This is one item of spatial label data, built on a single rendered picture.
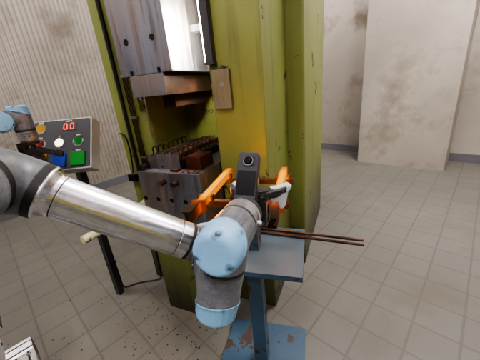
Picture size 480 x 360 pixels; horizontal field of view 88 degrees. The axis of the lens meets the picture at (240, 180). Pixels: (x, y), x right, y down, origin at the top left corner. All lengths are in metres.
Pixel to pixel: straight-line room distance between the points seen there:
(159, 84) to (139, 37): 0.21
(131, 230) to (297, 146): 1.28
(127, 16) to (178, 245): 1.07
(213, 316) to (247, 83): 0.96
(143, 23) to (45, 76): 3.01
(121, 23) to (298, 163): 1.18
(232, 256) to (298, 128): 1.31
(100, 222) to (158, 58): 0.89
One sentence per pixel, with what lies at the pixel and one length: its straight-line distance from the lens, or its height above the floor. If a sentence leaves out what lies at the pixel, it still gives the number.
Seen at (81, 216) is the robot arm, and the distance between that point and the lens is 0.50.
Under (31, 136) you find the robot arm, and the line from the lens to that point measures 1.43.
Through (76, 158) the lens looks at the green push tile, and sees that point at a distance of 1.54.
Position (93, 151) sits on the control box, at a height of 1.03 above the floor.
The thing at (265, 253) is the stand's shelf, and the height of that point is 0.67.
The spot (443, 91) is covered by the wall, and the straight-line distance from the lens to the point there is 4.05.
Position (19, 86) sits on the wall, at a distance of 4.15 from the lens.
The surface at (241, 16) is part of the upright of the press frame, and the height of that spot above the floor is 1.54.
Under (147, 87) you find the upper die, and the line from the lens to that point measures 1.30.
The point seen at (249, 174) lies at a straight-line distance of 0.52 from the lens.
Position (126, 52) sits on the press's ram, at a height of 1.47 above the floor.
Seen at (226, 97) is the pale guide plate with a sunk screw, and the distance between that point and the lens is 1.21.
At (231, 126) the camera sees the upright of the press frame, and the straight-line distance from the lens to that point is 1.24.
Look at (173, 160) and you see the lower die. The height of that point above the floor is 0.96.
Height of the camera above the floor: 1.27
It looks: 20 degrees down
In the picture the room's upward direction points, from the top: 6 degrees counter-clockwise
